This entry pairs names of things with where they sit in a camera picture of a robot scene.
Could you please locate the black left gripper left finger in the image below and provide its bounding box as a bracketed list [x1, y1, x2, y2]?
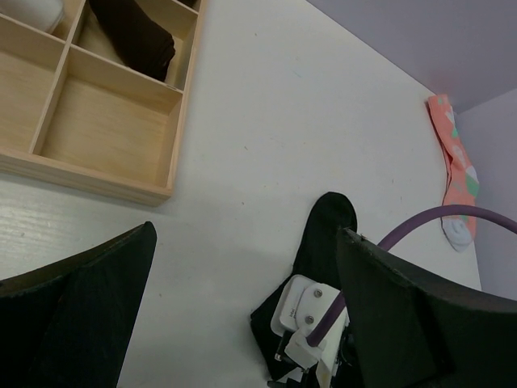
[1, 221, 157, 387]

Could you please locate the dark brown rolled sock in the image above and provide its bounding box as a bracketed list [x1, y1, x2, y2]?
[89, 0, 175, 82]

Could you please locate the pink patterned sock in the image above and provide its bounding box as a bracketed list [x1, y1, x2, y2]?
[427, 95, 480, 252]

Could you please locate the black sock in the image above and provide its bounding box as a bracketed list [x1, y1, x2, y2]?
[250, 192, 358, 380]

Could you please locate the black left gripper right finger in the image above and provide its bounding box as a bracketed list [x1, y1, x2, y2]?
[337, 230, 516, 387]

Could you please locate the white rolled sock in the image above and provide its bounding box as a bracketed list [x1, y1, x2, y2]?
[26, 0, 65, 33]

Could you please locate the wooden compartment tray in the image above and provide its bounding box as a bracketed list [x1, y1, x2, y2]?
[1, 1, 206, 206]

